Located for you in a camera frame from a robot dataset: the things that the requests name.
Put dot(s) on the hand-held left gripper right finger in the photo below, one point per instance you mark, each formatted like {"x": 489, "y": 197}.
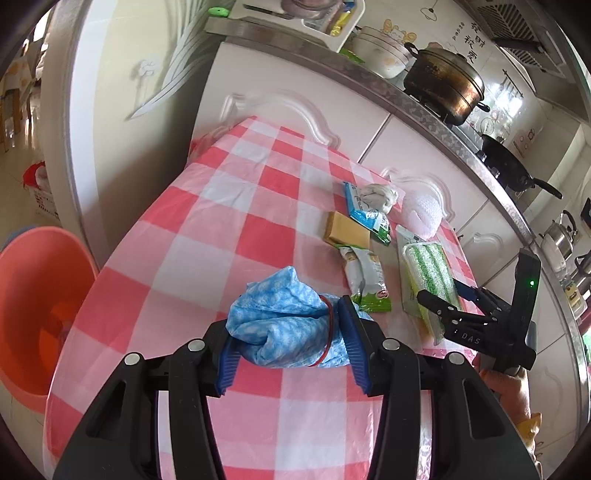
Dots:
{"x": 353, "y": 346}

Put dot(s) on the teal white snack packet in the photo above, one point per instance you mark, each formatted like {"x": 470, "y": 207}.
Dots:
{"x": 358, "y": 203}

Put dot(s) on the stack of white bowls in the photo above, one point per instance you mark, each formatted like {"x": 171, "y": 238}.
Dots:
{"x": 383, "y": 50}

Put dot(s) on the white foam net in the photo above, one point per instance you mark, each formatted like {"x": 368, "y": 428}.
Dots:
{"x": 420, "y": 210}

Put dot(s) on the frosted glass sliding door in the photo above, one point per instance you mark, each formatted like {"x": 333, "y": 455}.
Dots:
{"x": 115, "y": 115}

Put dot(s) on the black gas stove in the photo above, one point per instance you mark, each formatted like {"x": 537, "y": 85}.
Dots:
{"x": 466, "y": 134}

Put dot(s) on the white utensil rack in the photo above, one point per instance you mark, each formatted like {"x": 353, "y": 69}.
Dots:
{"x": 323, "y": 23}

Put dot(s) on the green striped sponge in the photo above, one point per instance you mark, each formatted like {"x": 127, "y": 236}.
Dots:
{"x": 425, "y": 272}

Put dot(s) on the blue patterned cloth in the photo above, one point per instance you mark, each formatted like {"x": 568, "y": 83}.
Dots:
{"x": 277, "y": 318}

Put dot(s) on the light blue plastic basin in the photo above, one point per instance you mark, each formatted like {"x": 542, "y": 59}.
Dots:
{"x": 18, "y": 235}

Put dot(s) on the orange plastic basin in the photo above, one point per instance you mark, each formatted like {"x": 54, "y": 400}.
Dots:
{"x": 41, "y": 295}

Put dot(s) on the brass cooking pot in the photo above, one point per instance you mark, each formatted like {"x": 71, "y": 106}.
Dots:
{"x": 443, "y": 83}

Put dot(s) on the black frying pan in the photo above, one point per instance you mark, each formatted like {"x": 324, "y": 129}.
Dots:
{"x": 508, "y": 161}

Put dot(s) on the green white snack packet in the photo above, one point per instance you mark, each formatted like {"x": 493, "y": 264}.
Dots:
{"x": 364, "y": 277}

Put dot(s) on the red checked tablecloth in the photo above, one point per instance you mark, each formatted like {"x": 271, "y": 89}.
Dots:
{"x": 207, "y": 230}

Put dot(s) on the person's right hand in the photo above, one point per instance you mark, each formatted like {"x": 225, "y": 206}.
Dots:
{"x": 508, "y": 392}

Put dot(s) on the white laundry basket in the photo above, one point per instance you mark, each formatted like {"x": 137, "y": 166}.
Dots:
{"x": 44, "y": 194}

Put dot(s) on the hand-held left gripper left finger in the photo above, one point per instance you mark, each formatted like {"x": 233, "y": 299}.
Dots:
{"x": 228, "y": 364}

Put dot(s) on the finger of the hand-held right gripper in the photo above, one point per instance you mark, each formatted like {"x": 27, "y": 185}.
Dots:
{"x": 464, "y": 286}
{"x": 438, "y": 307}

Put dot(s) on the steel kettle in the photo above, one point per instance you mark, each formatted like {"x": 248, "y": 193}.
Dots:
{"x": 558, "y": 235}

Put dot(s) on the green scouring pad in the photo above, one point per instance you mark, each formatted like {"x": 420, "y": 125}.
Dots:
{"x": 352, "y": 55}

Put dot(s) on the yellow brown sponge block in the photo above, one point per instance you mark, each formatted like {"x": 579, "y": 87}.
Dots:
{"x": 346, "y": 228}

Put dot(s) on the white cabinet door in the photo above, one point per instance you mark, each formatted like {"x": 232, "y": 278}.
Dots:
{"x": 286, "y": 78}
{"x": 498, "y": 240}
{"x": 415, "y": 157}

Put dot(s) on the steel range hood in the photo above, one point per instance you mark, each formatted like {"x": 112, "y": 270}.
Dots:
{"x": 521, "y": 23}

